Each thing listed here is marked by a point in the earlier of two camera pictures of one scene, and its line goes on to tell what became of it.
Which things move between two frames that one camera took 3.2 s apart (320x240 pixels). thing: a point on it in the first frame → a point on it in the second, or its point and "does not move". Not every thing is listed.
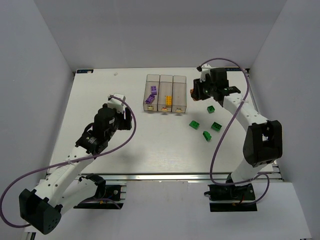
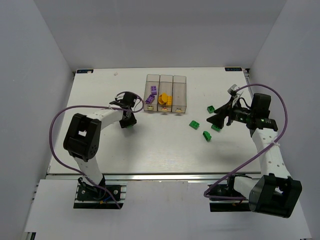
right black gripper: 196,89 → 230,116
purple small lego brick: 153,90 does not move
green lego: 216,126 does not move
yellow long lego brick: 168,101 does not move
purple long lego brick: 150,99 does not move
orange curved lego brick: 191,92 → 163,99
